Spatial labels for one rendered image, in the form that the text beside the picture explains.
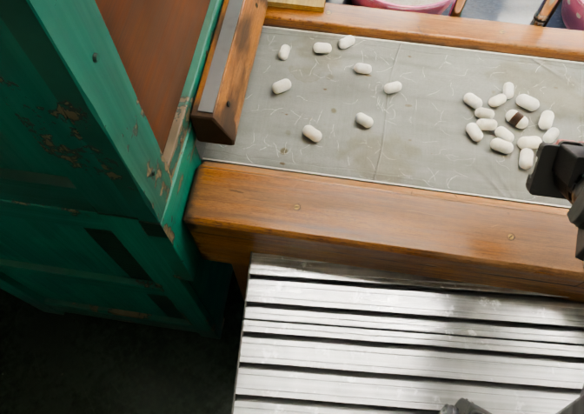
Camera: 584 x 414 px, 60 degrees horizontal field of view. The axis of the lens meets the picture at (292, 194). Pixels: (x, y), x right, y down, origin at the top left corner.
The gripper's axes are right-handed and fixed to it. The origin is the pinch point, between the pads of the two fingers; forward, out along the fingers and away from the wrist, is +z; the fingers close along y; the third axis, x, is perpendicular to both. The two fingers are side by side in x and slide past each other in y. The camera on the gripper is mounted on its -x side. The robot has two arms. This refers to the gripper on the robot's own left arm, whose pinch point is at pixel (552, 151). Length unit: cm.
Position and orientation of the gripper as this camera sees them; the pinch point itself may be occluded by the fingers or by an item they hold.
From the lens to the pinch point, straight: 77.6
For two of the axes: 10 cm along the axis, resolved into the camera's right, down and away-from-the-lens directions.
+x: -1.0, 9.1, 4.0
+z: 1.2, -3.9, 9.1
